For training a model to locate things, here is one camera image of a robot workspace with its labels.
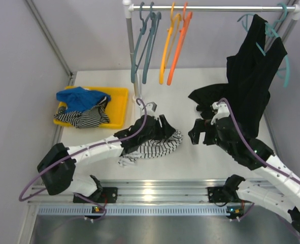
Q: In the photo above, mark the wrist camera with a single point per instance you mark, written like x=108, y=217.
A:
x=220, y=110
x=149, y=109

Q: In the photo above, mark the black tank top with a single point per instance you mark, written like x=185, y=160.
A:
x=249, y=74

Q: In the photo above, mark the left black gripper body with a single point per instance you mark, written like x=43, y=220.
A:
x=159, y=128

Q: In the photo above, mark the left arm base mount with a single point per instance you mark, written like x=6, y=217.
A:
x=103, y=194

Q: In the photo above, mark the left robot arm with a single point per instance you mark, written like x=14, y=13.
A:
x=59, y=167

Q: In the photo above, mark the yellow hanger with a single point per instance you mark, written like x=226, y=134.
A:
x=175, y=20

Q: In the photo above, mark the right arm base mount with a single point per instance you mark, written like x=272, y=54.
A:
x=222, y=195

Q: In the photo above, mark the yellow plastic bin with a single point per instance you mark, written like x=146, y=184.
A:
x=116, y=108

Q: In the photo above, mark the striped garment in bin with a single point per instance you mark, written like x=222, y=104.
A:
x=92, y=118

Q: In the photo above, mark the blue-grey hanger right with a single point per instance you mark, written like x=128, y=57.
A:
x=155, y=19

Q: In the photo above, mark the teal hanger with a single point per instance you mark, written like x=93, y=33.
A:
x=269, y=30

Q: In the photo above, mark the perforated cable tray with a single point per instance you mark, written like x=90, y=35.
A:
x=140, y=210

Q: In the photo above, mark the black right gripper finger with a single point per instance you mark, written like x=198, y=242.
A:
x=210, y=136
x=198, y=128

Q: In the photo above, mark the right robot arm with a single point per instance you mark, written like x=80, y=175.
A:
x=259, y=158

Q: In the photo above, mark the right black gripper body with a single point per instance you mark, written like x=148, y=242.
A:
x=223, y=144

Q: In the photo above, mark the clothes rack metal frame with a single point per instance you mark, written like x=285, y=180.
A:
x=138, y=48

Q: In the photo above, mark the orange hanger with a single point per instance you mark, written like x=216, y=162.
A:
x=183, y=32

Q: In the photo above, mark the blue garment in bin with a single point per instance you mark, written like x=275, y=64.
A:
x=81, y=99

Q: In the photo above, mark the striped tank top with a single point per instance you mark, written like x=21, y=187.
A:
x=153, y=149

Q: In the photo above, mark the aluminium table edge rail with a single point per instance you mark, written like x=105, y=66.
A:
x=154, y=191

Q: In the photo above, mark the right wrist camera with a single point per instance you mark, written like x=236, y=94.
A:
x=220, y=110

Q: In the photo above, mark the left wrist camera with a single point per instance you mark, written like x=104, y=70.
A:
x=149, y=109

